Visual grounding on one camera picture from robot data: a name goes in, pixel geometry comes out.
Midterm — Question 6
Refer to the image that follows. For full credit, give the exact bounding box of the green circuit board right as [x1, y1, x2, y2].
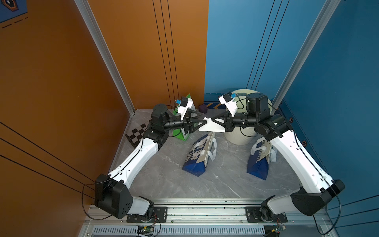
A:
[264, 226, 287, 237]

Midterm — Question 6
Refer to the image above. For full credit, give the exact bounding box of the green white paper bag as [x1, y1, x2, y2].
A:
[172, 105, 190, 141]

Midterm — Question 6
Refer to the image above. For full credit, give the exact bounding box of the white receipt green bag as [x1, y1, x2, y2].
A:
[198, 118, 225, 133]

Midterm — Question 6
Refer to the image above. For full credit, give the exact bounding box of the green circuit board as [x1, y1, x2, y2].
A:
[136, 225, 155, 237]
[264, 226, 287, 237]

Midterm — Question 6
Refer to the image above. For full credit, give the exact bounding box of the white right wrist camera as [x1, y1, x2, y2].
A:
[218, 91, 238, 117]

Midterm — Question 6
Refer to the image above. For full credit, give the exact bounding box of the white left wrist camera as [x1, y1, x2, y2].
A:
[175, 97, 193, 120]

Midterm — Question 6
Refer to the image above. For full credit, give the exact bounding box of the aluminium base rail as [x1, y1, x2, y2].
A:
[79, 198, 338, 237]

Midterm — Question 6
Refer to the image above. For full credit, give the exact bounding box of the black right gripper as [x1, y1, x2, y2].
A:
[211, 108, 260, 133]

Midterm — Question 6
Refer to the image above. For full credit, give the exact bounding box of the pale green trash bin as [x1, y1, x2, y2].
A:
[224, 89, 258, 145]

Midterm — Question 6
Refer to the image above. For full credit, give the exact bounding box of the blue white bag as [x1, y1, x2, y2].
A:
[182, 132, 218, 177]
[247, 137, 277, 180]

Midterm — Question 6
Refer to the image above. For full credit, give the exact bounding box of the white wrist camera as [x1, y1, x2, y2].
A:
[218, 91, 238, 117]
[175, 97, 193, 120]

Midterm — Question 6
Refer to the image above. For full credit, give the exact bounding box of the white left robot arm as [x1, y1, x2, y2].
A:
[94, 104, 207, 220]

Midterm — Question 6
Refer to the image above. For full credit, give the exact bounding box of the green circuit board left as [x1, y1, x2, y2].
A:
[136, 225, 155, 237]

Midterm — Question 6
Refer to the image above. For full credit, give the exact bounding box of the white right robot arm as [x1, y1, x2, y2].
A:
[212, 92, 345, 220]

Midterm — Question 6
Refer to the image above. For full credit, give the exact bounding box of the purple cube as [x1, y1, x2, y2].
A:
[198, 104, 208, 114]

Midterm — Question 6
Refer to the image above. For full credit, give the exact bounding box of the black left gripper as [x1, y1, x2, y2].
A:
[161, 110, 205, 136]

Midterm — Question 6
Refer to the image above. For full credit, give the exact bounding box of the brown checkered chessboard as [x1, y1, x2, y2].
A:
[125, 122, 149, 148]

